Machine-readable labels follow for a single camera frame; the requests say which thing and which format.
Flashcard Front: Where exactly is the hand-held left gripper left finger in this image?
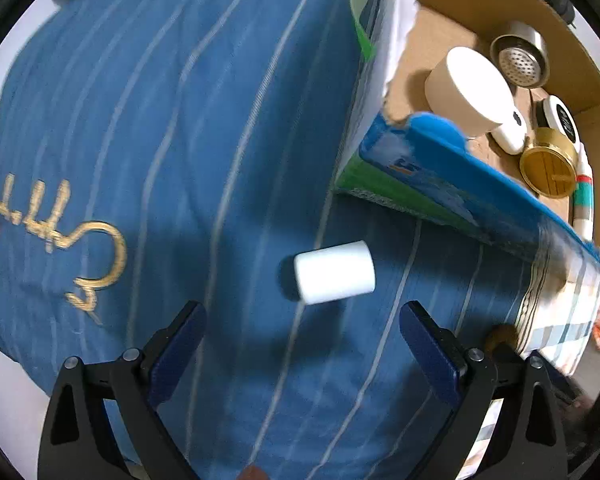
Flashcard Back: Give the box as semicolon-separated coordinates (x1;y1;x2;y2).
37;301;208;480

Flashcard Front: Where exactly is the white black round compact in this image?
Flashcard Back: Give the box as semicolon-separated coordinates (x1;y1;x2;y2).
536;95;581;145

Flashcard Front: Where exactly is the white round jar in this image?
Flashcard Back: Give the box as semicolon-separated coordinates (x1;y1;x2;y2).
424;46;516;138

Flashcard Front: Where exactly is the small white cylinder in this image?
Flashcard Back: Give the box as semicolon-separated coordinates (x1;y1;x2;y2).
293;240;377;306

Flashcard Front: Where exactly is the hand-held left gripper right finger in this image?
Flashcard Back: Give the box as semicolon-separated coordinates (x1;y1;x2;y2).
399;301;568;480

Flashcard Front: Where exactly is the white rounded case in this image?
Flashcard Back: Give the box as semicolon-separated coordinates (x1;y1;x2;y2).
490;107;528;155

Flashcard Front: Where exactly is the small brown ball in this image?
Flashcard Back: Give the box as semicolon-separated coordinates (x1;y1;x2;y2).
484;324;521;356

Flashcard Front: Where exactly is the cardboard box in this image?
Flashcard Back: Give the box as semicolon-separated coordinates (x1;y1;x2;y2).
332;0;600;276

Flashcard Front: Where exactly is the gold lid jar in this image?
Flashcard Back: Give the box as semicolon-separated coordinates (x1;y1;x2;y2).
519;127;581;198

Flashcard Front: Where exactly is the silver round container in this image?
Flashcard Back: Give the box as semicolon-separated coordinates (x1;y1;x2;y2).
489;20;551;90

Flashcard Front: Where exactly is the blue striped blanket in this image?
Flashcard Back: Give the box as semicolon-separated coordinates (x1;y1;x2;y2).
0;0;546;480

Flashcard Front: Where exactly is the checked bed sheet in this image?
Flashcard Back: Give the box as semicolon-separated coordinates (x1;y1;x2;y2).
460;247;600;480

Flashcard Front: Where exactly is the white teal tube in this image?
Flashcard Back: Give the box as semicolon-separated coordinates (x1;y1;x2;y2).
572;142;596;241

